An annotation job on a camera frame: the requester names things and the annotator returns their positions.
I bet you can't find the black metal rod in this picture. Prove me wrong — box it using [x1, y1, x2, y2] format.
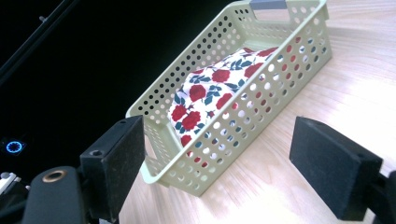
[0, 0, 80, 87]

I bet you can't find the blue ring light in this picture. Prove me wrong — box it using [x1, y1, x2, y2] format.
[5, 139, 25, 156]

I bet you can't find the cream perforated plastic basket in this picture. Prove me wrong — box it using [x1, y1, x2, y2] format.
[125, 0, 333, 198]

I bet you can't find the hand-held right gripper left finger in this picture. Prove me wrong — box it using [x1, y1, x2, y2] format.
[78, 114, 148, 223]

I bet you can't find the red rose print cloth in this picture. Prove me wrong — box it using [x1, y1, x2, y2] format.
[167, 36, 328, 169]

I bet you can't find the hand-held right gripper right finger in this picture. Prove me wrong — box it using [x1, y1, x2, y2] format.
[289, 116, 384, 222]

